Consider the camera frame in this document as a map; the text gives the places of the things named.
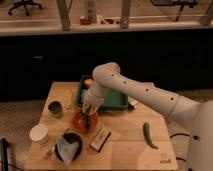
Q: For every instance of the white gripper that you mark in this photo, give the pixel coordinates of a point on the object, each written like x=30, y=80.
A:
x=94, y=98

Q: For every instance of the dark grapes bunch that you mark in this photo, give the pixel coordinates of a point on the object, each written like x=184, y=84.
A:
x=86, y=119

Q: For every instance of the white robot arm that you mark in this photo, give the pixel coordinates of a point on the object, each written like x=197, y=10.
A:
x=194, y=116

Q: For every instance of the red bowl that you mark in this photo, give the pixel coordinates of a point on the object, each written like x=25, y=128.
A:
x=78, y=124

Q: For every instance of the dark bowl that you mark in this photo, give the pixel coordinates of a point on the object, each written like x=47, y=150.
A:
x=71, y=137

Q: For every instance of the green plastic tray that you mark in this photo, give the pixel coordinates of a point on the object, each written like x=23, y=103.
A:
x=114, y=100

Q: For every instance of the orange fruit in tray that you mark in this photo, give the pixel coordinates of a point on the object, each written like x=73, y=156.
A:
x=88, y=82

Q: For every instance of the wooden block sponge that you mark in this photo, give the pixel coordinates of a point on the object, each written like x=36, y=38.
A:
x=100, y=139

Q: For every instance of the green mug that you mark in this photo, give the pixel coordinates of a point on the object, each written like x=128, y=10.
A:
x=55, y=108

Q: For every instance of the light blue cloth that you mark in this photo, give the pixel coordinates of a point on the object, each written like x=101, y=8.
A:
x=66, y=150

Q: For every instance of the white paper cup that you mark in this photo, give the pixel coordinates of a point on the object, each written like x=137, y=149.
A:
x=39, y=134

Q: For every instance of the green chili pepper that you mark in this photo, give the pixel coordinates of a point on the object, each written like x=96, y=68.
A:
x=147, y=136

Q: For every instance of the small metal utensil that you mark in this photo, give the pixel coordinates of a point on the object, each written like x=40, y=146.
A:
x=49, y=152

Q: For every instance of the red object on shelf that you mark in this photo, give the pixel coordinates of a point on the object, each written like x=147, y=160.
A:
x=84, y=21

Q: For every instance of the black office chair left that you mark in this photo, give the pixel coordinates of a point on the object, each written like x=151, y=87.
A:
x=24, y=3

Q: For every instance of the black stand post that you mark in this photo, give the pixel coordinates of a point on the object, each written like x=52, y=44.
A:
x=4, y=145

